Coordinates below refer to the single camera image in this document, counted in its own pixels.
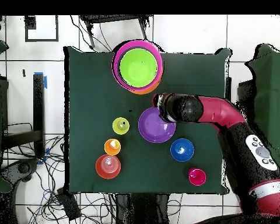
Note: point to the small red-orange plastic bowl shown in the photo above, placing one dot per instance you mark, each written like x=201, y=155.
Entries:
x=108, y=166

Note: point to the orange plastic cup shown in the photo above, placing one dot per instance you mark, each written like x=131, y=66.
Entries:
x=112, y=147

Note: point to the red plastic cup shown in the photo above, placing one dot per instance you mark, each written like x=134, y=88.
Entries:
x=197, y=177

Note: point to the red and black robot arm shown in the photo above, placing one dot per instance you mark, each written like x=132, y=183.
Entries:
x=219, y=109

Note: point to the blue plastic bowl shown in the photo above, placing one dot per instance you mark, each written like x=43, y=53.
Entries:
x=182, y=149

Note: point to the dark green tablecloth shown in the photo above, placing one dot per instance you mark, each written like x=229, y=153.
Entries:
x=95, y=93

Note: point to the light green plastic bowl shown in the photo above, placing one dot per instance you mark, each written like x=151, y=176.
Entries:
x=138, y=67

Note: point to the black power brick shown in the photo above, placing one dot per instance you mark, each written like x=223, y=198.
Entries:
x=68, y=205

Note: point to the large orange plastic bowl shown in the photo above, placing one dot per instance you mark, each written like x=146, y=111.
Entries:
x=145, y=92

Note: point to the yellow plastic cup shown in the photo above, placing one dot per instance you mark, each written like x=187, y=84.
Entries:
x=120, y=126

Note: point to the black metal stand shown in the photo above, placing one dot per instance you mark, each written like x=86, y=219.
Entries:
x=38, y=105

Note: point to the black stool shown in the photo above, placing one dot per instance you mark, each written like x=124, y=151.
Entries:
x=114, y=18

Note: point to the black floor frame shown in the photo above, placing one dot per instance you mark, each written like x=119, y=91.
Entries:
x=30, y=23

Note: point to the large pink plastic bowl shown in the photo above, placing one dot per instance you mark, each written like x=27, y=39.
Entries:
x=114, y=58

